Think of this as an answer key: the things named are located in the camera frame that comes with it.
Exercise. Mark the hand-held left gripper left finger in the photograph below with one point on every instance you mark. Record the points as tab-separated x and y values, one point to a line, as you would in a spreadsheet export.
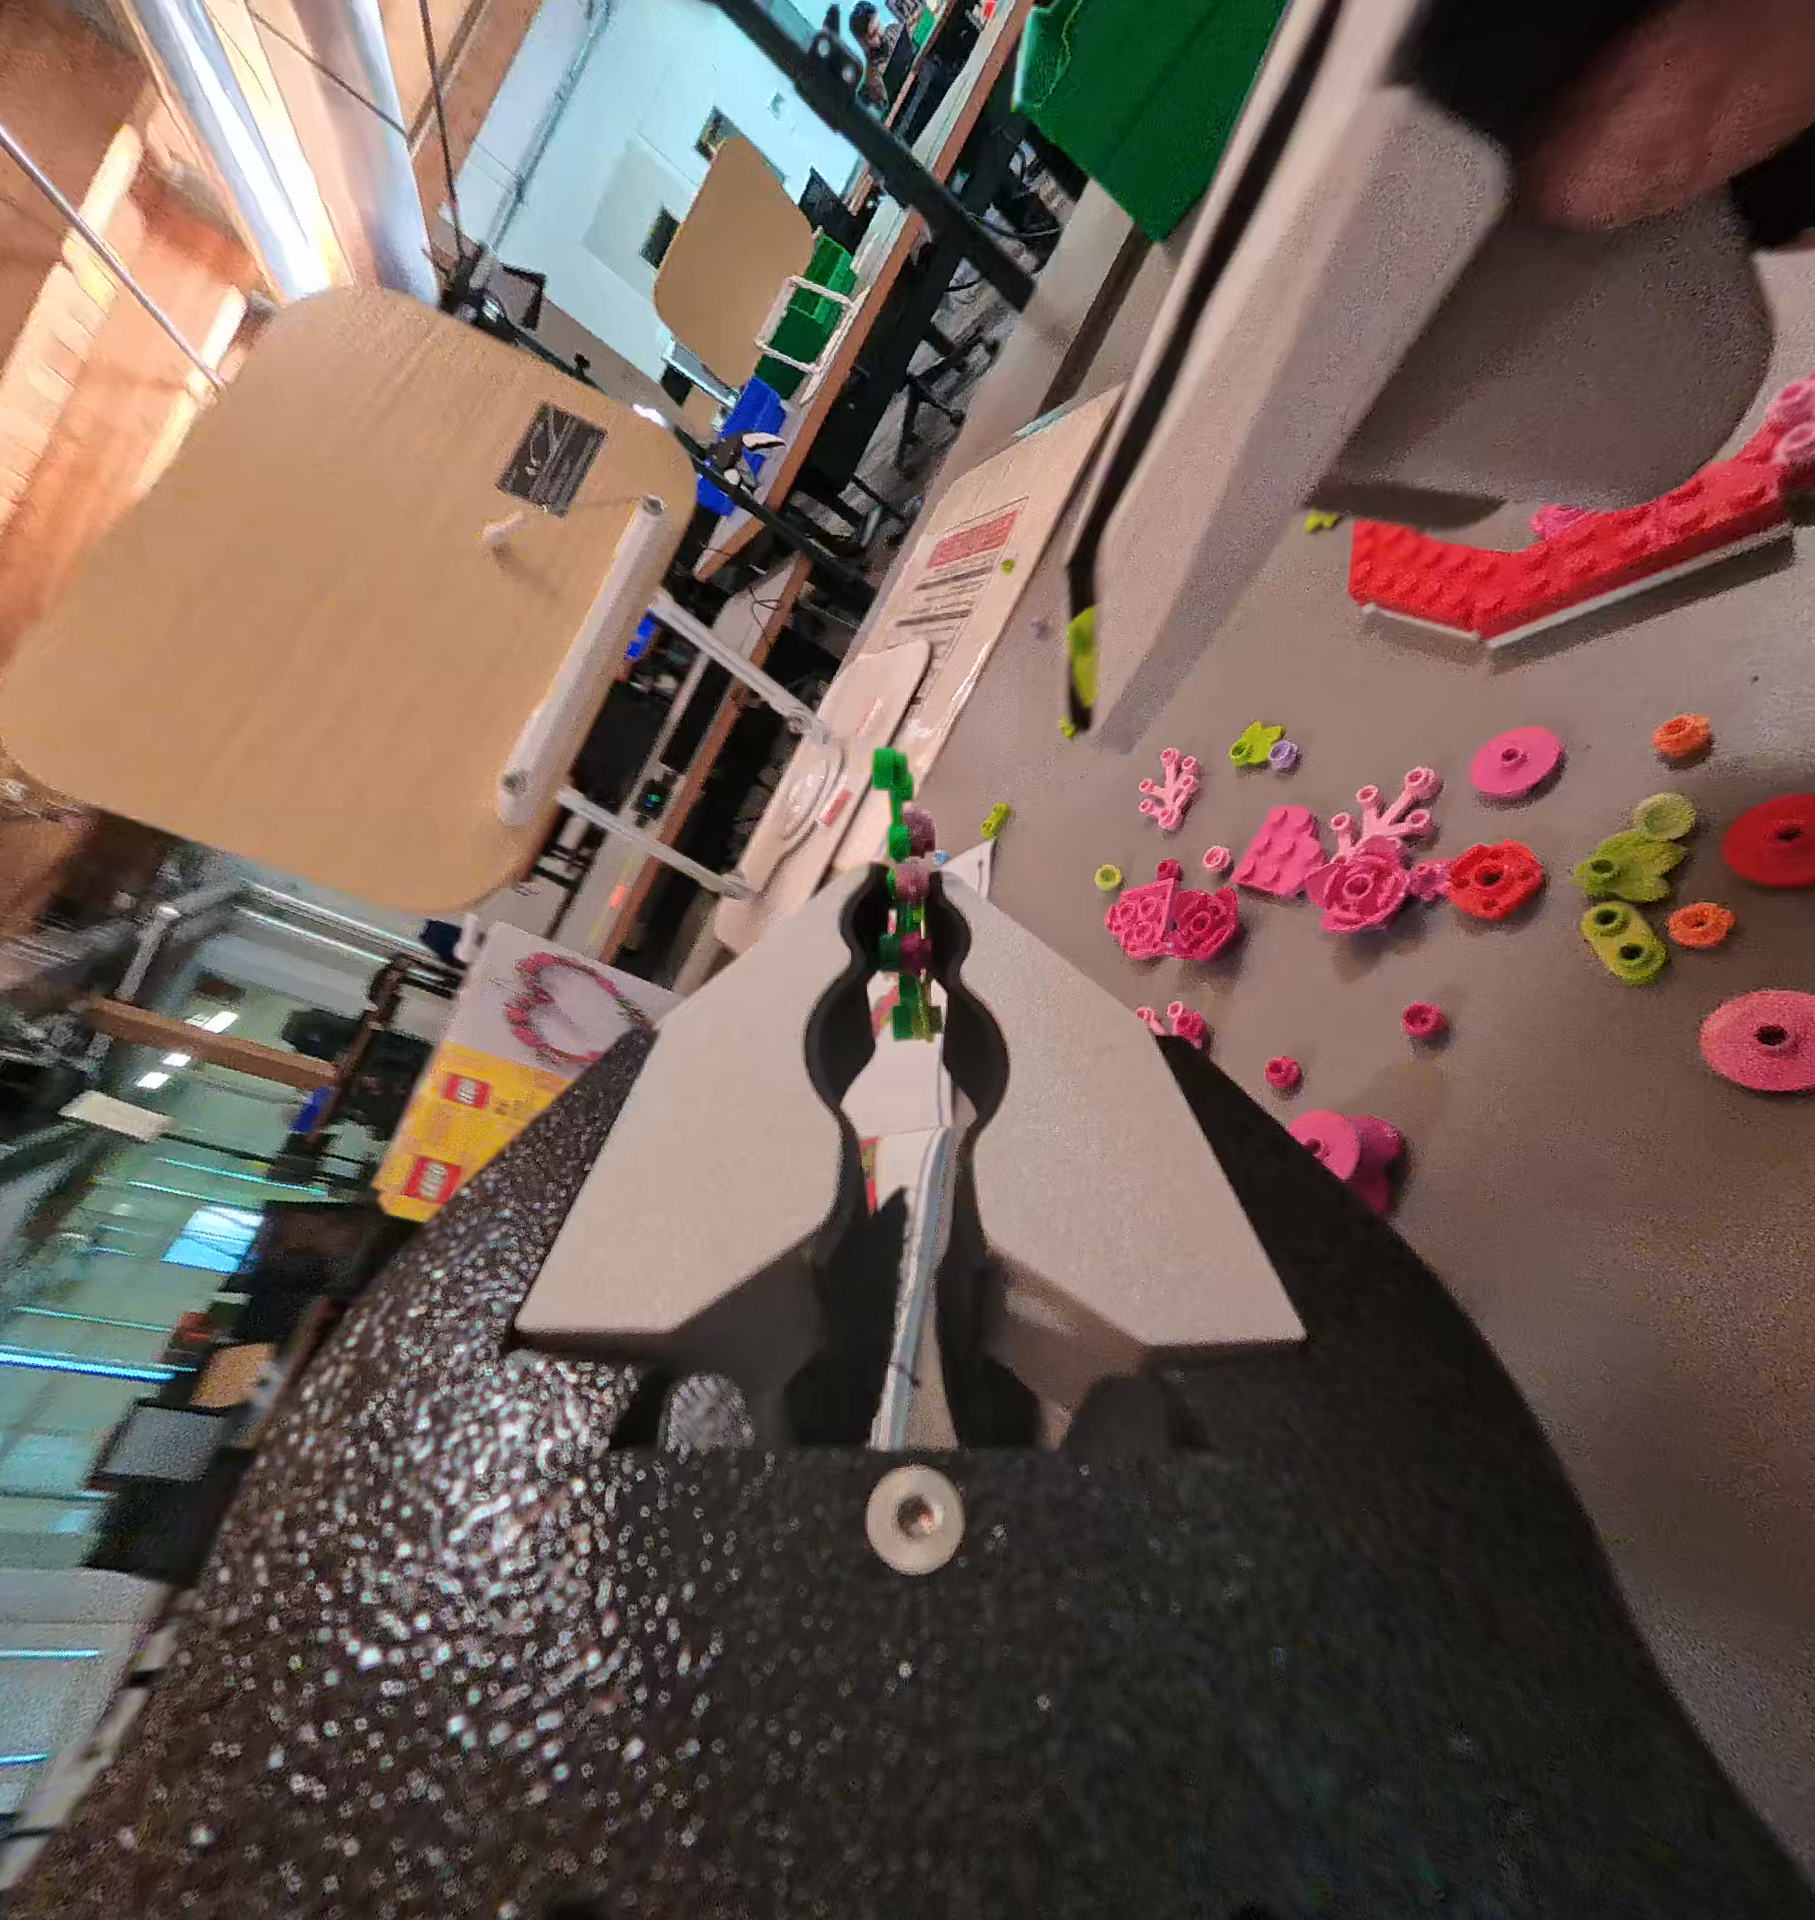
712	1185

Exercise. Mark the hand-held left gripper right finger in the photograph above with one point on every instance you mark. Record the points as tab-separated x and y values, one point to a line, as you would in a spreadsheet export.
1132	1200

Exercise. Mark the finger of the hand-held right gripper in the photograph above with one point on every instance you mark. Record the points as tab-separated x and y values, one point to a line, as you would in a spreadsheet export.
1268	390

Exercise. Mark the red heart brick frame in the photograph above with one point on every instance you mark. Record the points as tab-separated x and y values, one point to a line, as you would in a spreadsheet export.
1567	564

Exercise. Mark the green vine brick stem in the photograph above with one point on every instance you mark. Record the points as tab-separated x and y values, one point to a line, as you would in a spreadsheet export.
892	775

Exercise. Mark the red round disc brick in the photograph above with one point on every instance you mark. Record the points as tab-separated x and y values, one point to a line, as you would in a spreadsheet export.
1793	840

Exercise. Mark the yellow toy set box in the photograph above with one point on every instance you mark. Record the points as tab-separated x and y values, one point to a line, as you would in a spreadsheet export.
457	1112

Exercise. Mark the person's right hand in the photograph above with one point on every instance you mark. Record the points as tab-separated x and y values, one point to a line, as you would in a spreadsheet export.
1656	120

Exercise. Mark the light pink branch brick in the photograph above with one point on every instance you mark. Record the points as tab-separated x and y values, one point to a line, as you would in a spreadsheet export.
1170	786
1170	1023
1396	803

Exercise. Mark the open instruction booklet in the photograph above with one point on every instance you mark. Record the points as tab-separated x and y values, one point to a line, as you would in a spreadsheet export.
908	1094

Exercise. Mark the magenta rose with disc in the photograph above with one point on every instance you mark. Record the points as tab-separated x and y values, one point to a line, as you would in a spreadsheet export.
1349	1149

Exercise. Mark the pink heart brick plate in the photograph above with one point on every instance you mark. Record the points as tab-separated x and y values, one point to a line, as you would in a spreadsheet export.
1143	919
1275	856

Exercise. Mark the magenta rose brick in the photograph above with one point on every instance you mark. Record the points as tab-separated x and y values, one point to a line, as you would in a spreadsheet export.
1212	919

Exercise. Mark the green plastic bin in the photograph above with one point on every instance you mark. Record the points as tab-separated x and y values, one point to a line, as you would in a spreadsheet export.
1147	120

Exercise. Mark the clear bag with printed sheet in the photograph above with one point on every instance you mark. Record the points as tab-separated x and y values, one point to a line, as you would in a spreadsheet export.
976	554

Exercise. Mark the bright pink rose brick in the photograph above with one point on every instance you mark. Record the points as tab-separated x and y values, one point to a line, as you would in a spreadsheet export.
1363	887

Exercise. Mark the wooden office desk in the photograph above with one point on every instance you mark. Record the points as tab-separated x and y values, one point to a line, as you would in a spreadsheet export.
930	165

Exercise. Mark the pink round disc brick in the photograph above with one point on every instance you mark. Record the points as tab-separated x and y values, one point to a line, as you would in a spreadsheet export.
1514	762
1777	1039

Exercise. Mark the red flower brick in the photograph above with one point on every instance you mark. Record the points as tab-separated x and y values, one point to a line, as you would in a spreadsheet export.
1491	877

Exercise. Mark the scattered small loose bricks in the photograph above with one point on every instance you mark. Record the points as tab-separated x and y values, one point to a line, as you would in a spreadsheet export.
1620	941

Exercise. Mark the small beige panel on stand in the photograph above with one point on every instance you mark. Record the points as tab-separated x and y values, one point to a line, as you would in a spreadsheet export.
728	255

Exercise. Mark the beige panel on white stand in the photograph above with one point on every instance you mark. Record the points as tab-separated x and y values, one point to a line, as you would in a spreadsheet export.
291	629

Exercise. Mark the silver air duct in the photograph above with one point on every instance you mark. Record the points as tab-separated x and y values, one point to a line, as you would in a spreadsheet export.
366	152

